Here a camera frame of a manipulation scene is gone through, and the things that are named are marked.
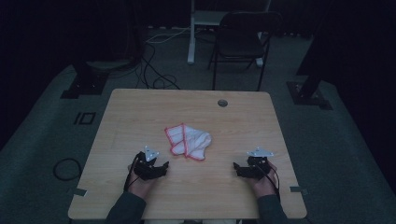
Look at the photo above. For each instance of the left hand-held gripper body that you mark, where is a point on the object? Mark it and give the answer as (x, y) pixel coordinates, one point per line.
(145, 163)

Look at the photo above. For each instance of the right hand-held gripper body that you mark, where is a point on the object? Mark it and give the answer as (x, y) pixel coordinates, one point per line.
(257, 163)

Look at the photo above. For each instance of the white cloth with red edging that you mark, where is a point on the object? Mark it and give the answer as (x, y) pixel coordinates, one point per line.
(190, 141)

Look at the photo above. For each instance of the person's left hand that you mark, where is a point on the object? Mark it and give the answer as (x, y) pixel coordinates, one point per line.
(140, 186)

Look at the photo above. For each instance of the person's right hand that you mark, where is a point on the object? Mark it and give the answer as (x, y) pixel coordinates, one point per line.
(264, 185)

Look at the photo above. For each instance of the grey tape strip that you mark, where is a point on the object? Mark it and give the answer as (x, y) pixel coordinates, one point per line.
(80, 192)
(298, 189)

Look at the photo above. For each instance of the grey table grommet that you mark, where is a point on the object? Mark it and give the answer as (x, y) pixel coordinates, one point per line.
(222, 103)

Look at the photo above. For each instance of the black stand base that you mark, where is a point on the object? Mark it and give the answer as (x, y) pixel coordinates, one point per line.
(85, 85)
(308, 96)

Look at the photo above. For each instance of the grey round floor base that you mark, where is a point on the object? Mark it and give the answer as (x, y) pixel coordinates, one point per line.
(109, 64)

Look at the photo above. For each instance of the black folding chair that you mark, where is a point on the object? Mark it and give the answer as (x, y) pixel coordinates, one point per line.
(239, 40)

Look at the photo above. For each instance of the white desk frame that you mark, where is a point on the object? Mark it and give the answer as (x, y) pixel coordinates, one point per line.
(194, 31)

